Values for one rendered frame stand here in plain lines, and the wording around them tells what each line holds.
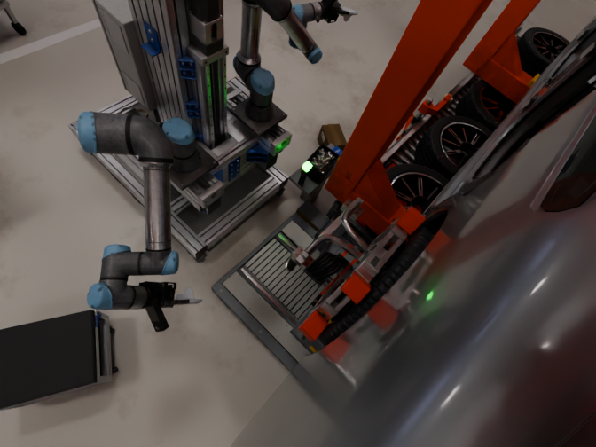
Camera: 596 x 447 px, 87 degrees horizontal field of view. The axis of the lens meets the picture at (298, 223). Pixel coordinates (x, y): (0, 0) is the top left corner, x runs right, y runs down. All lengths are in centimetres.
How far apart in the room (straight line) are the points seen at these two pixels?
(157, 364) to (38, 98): 219
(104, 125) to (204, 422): 164
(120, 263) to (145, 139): 38
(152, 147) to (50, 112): 217
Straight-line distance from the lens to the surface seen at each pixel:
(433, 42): 124
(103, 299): 107
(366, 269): 114
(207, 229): 207
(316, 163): 199
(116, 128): 104
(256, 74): 167
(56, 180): 275
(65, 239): 251
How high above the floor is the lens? 212
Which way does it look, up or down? 63 degrees down
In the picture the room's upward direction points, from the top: 25 degrees clockwise
